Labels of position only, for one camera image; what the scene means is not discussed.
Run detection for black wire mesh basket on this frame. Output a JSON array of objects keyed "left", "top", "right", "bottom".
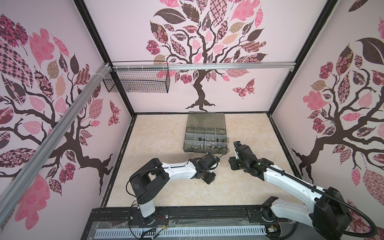
[{"left": 103, "top": 60, "right": 171, "bottom": 94}]

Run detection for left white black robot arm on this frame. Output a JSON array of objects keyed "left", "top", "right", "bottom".
[{"left": 127, "top": 153, "right": 220, "bottom": 219}]

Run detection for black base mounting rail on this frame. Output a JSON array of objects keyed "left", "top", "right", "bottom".
[{"left": 88, "top": 205, "right": 294, "bottom": 226}]

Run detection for aluminium rail on left wall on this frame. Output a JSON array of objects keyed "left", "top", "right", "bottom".
[{"left": 1, "top": 63, "right": 111, "bottom": 224}]

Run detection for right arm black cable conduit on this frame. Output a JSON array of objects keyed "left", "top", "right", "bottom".
[{"left": 236, "top": 143, "right": 378, "bottom": 239}]

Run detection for grey plastic compartment organizer box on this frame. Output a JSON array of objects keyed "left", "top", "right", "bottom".
[{"left": 183, "top": 112, "right": 228, "bottom": 155}]

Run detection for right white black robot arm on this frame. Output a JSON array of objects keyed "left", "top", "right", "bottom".
[{"left": 229, "top": 141, "right": 352, "bottom": 240}]

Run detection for white slotted cable duct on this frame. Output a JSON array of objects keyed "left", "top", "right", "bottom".
[{"left": 94, "top": 226, "right": 267, "bottom": 240}]

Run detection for aluminium rail on back wall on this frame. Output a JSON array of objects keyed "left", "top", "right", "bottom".
[{"left": 113, "top": 62, "right": 296, "bottom": 71}]

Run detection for aluminium rail on wall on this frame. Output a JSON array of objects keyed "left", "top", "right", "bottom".
[
  {"left": 113, "top": 62, "right": 296, "bottom": 71},
  {"left": 1, "top": 63, "right": 111, "bottom": 224}
]

